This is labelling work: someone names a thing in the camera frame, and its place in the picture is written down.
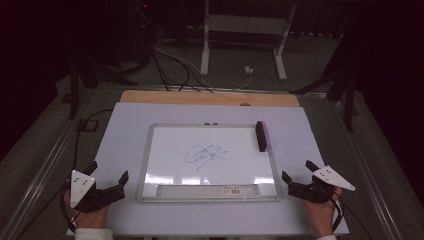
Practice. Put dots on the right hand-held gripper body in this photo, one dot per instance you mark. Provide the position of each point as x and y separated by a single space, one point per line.
310 192

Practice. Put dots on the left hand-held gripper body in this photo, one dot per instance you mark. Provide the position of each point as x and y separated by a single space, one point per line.
100 196

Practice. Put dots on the black and pink whiteboard eraser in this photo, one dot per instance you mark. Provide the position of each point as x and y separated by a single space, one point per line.
261 136

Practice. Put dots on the white whiteboard with metal frame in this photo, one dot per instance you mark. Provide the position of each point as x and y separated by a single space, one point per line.
173 146

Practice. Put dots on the person's left hand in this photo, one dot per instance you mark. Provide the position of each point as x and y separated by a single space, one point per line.
90 220

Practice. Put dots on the person's right hand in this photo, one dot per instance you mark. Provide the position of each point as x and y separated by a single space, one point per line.
323 216

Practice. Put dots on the black tripod stand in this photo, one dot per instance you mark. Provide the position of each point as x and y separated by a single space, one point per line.
349 100
74 90

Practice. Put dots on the dark equipment rack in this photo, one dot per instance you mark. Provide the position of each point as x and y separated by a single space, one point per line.
143 30

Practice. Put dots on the white metal stand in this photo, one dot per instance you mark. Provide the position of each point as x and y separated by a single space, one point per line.
245 24

